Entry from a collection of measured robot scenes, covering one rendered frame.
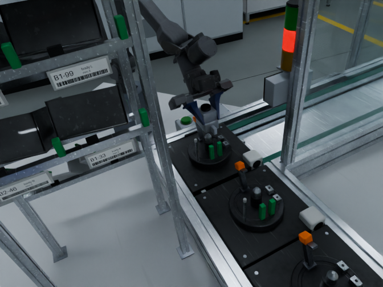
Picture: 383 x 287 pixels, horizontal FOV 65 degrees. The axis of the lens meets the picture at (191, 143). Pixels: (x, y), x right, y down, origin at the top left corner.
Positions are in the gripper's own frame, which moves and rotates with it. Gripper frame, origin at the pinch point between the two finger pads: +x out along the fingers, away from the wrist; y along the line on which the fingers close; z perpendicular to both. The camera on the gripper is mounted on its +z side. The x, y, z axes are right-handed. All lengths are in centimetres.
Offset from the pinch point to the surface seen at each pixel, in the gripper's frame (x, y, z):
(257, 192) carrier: 23.9, -0.4, 13.1
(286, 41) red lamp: -7.3, 16.3, 21.8
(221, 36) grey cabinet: -107, 165, -279
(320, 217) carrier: 34.8, 10.6, 17.5
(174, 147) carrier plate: 6.3, -8.6, -18.5
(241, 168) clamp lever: 17.8, -0.3, 8.7
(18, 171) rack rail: 1, -44, 27
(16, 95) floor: -116, -97, -309
